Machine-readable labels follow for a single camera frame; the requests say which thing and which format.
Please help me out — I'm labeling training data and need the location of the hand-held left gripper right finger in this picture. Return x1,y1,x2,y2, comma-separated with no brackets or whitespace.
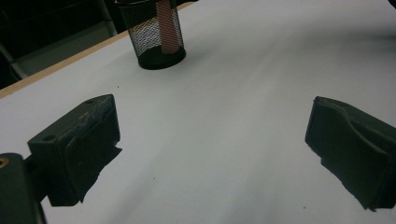
304,95,396,212

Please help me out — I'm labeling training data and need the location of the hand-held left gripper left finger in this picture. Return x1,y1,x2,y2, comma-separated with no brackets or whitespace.
27,93,123,207

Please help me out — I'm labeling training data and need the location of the black mesh pen holder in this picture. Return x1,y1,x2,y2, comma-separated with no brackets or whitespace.
114,0,188,71

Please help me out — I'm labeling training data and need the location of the pink hairbrush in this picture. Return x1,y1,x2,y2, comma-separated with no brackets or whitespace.
154,0,182,56

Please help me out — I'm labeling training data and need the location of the white desk frame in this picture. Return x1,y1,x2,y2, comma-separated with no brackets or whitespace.
96,0,120,35

